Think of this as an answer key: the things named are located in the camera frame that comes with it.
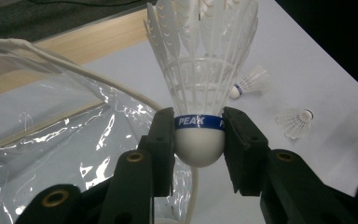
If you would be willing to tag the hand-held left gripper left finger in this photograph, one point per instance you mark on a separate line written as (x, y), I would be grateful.
(163, 140)

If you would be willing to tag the white feather shuttlecock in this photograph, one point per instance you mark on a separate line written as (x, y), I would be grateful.
(306, 115)
(236, 91)
(199, 146)

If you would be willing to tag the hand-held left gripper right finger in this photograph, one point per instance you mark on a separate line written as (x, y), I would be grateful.
(242, 146)

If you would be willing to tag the clear plastic bag cream trim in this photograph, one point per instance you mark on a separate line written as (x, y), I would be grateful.
(59, 149)

